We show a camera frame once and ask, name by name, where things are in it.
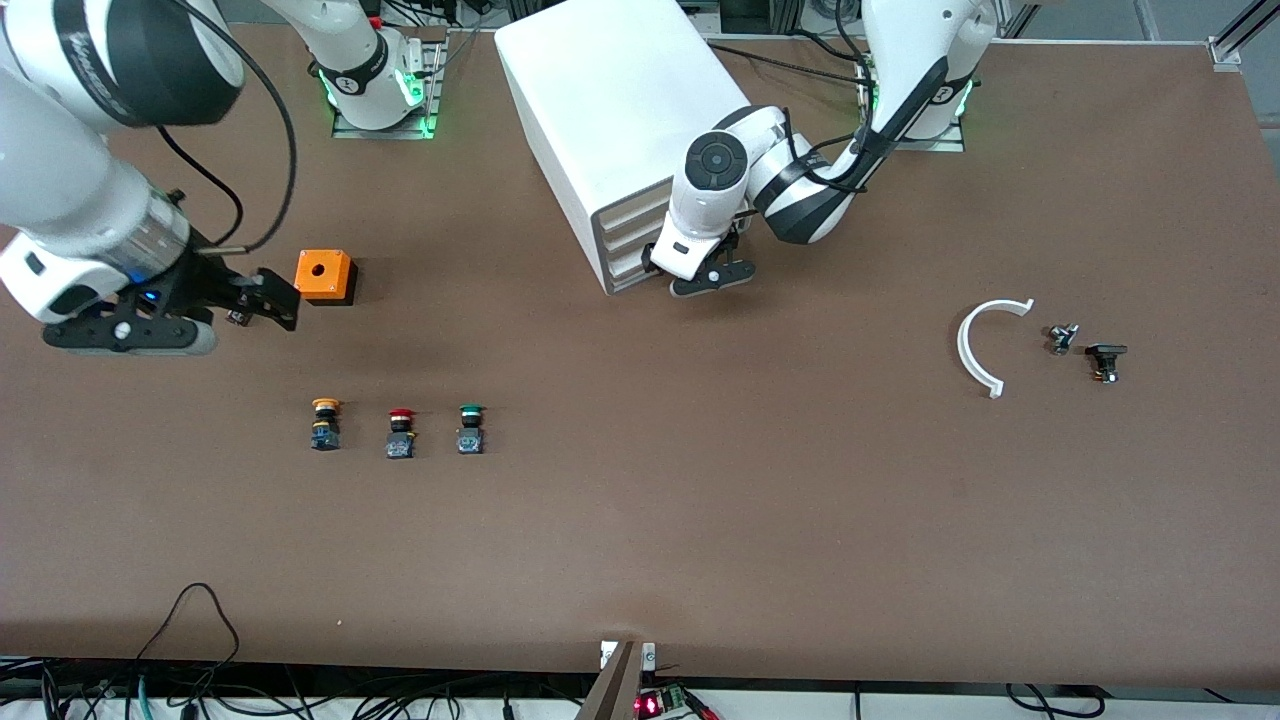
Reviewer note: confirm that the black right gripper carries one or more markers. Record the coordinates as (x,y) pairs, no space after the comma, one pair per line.
(207,279)

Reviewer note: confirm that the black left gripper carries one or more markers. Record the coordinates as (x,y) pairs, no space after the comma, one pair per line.
(728,242)

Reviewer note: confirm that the green push button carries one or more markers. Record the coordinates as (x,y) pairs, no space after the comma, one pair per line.
(470,440)

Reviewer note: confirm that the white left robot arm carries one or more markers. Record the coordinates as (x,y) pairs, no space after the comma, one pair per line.
(810,200)

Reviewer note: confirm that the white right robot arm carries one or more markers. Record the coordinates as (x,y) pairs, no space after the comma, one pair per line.
(60,170)

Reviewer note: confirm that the yellow push button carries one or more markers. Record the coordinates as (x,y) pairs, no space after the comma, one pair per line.
(325,435)

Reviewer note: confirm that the red push button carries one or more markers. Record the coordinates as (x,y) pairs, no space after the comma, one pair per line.
(400,445)

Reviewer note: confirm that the orange box with hole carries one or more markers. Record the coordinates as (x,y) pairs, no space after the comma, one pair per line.
(335,280)

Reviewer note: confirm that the chrome valve fitting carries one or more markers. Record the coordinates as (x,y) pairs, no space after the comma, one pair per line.
(1062,338)

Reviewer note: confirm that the circuit board with red LED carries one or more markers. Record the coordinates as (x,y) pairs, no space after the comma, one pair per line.
(650,706)

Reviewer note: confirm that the white semicircular bracket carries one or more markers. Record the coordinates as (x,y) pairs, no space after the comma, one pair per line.
(965,350)

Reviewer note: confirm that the small white edge bracket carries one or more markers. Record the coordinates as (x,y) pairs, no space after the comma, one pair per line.
(606,655)
(648,655)

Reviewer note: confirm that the grey camera stand post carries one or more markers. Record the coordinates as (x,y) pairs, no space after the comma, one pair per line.
(612,690)

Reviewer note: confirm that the black switch component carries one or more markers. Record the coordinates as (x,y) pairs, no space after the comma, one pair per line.
(1105,352)

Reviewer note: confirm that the aluminium frame profile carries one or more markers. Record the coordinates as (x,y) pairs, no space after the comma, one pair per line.
(1225,50)

